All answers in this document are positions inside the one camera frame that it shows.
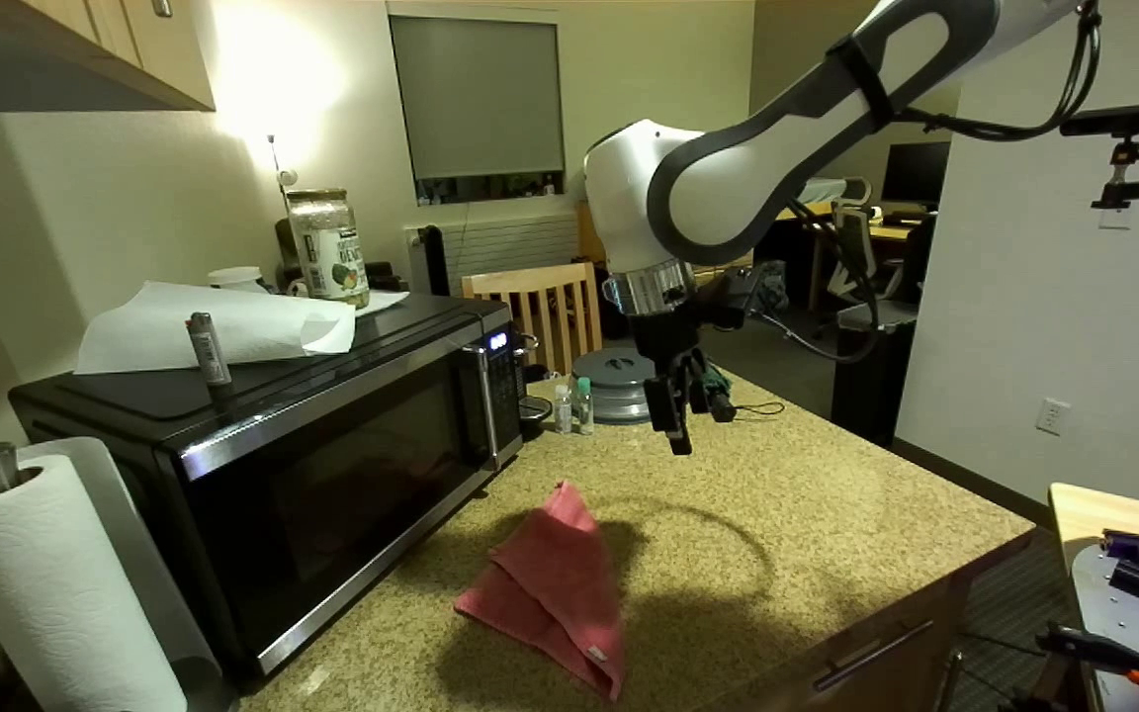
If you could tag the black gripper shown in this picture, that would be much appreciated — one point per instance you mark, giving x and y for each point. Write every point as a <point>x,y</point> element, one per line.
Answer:
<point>664,344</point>

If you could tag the pink cloth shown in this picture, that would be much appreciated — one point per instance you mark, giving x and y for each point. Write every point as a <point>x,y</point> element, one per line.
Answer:
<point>555,587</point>

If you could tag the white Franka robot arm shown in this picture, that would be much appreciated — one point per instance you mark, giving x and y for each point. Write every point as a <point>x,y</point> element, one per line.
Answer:
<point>751,170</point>

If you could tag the grey plastic dome cover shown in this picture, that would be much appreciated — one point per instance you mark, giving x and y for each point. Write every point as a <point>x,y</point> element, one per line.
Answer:
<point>614,382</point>

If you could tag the small green-capped bottle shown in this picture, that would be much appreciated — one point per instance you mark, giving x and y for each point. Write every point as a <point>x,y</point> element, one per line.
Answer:
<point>581,403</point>

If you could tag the small white bottle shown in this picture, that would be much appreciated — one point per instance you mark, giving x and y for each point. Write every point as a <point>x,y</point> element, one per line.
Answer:
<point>564,403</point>

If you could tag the wooden chair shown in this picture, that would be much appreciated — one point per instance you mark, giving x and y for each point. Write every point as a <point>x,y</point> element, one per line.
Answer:
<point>532,308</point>

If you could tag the black drink bottle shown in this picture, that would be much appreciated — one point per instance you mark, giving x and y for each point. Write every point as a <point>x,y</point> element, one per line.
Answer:
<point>433,261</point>

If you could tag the wooden counter base cabinet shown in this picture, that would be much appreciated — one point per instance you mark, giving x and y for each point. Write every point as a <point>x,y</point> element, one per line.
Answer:
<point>888,645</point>

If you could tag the black microwave oven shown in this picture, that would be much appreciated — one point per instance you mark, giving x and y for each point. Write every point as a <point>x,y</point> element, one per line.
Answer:
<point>334,489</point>

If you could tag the window with grey blind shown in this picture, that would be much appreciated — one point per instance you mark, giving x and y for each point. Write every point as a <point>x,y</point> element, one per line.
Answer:
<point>477,104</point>

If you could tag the glass jar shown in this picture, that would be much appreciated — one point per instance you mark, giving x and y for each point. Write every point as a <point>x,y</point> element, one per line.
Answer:
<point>329,250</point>

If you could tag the light wooden tool table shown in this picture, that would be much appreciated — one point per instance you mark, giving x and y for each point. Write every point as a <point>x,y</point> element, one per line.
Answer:
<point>1096,509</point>

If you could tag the small grey tube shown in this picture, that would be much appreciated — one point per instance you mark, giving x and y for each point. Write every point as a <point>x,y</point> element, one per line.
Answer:
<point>205,349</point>

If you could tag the white paper sheet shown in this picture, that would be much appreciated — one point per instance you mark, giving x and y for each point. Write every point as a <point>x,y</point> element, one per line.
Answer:
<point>197,329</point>

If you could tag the black orange pliers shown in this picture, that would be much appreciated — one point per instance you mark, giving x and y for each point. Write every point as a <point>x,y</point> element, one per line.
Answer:
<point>1106,654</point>

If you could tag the white paper towel roll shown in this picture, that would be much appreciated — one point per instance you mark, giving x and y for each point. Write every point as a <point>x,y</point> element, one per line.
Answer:
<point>39,577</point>

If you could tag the white wall outlet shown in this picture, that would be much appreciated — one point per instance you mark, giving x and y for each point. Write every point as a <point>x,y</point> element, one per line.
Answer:
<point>1053,415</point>

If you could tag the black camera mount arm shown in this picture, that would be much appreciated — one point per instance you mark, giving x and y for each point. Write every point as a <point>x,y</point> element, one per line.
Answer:
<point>1128,120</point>

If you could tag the light wooden wall cabinets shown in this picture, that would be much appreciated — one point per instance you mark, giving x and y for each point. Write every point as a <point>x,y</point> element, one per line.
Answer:
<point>67,53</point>

